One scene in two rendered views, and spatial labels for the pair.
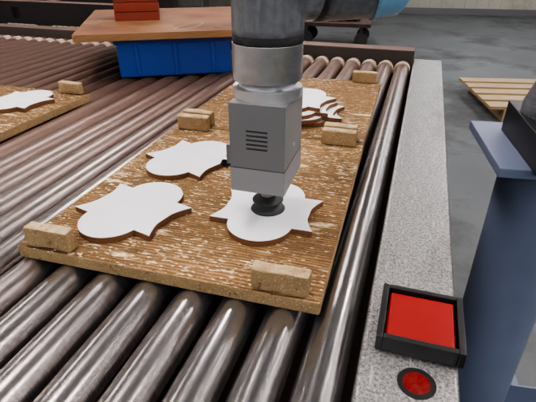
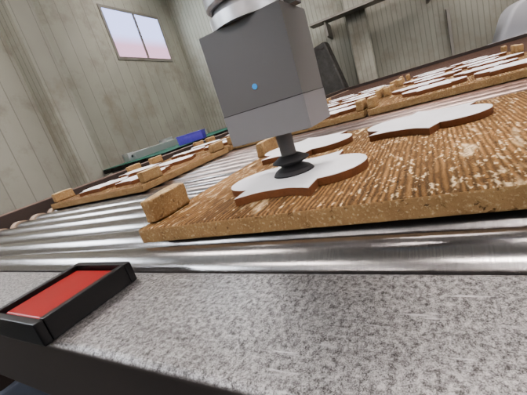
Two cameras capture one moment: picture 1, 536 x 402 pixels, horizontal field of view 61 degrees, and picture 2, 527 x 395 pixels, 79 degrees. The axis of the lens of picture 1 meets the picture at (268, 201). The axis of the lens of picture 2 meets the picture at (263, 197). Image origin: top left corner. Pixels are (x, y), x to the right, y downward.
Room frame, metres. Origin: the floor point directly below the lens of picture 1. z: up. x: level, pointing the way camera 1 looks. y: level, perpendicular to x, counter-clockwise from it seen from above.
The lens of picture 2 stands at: (0.54, -0.33, 1.01)
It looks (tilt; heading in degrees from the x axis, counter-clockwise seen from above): 15 degrees down; 105
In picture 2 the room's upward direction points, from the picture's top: 17 degrees counter-clockwise
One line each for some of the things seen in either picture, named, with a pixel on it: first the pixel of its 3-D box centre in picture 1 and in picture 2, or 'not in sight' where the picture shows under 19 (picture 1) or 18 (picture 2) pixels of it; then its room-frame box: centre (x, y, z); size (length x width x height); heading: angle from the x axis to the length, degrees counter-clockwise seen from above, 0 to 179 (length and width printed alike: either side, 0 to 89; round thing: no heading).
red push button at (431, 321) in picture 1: (419, 323); (66, 298); (0.32, -0.14, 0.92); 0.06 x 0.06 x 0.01; 72
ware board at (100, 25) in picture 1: (172, 21); not in sight; (1.46, 0.29, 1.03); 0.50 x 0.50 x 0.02; 12
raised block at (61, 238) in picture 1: (49, 236); (267, 146); (0.42, 0.24, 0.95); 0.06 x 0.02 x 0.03; 74
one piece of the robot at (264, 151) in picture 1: (258, 131); (273, 71); (0.50, 0.01, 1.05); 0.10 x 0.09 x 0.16; 74
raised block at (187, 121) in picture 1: (194, 122); not in sight; (0.80, 0.14, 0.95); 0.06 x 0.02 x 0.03; 74
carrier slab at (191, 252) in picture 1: (225, 190); (366, 155); (0.57, 0.06, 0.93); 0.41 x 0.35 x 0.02; 164
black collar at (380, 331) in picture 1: (419, 321); (65, 296); (0.32, -0.14, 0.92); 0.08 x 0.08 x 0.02; 72
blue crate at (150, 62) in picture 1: (174, 45); not in sight; (1.40, 0.28, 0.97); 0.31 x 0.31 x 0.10; 12
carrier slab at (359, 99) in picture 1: (292, 104); not in sight; (0.97, -0.05, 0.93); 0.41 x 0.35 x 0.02; 163
